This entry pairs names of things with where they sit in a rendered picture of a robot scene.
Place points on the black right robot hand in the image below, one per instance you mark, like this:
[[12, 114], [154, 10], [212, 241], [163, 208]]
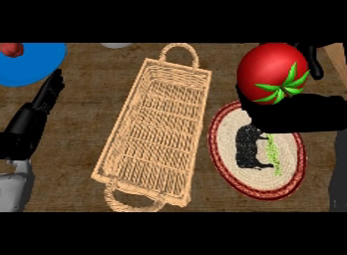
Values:
[[299, 114]]

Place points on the red tomato with green stem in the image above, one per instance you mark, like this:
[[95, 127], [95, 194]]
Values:
[[272, 73]]

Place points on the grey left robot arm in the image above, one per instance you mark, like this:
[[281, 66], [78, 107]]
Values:
[[7, 191]]

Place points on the oval woven placemat red rim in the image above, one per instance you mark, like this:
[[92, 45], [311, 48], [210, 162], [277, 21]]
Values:
[[260, 166]]

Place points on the tan wooden board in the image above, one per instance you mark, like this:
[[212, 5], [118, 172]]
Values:
[[340, 66]]

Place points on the pale grey round object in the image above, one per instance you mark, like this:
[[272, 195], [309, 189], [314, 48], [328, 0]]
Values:
[[115, 45]]

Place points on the blue round plate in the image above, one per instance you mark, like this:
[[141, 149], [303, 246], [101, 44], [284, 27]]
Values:
[[27, 64]]

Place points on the small red fruit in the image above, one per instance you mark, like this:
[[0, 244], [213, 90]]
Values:
[[12, 49]]

